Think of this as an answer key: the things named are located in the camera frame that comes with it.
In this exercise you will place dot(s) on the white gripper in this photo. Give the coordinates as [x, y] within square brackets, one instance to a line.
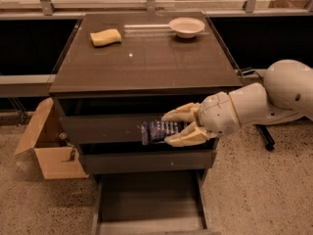
[217, 114]

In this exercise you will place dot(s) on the yellow sponge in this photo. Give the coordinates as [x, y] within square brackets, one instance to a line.
[105, 37]

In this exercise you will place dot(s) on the open cardboard box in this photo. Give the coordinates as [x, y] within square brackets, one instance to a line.
[42, 137]

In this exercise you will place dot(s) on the middle drawer grey front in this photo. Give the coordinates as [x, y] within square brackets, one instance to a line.
[144, 162]

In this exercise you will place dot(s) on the white bowl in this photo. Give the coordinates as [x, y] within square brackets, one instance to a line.
[186, 27]

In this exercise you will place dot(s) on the top drawer grey front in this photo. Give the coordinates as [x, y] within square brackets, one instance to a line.
[104, 129]

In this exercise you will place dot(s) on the open bottom drawer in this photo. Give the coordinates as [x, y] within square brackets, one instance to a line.
[151, 203]

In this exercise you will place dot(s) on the black power adapter with cable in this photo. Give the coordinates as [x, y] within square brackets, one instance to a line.
[249, 72]

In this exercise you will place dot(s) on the blue rxbar blueberry bar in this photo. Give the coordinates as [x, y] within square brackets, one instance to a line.
[155, 131]

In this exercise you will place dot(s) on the dark bottle in box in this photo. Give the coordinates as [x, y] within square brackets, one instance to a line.
[65, 143]

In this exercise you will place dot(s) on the drawer grey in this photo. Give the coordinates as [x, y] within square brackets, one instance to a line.
[144, 162]
[104, 129]

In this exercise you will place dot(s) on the black table leg with caster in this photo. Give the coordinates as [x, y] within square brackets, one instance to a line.
[268, 139]

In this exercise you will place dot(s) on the dark grey drawer cabinet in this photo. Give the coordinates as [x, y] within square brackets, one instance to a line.
[149, 72]

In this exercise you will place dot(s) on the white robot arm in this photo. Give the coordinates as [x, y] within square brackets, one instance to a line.
[286, 94]

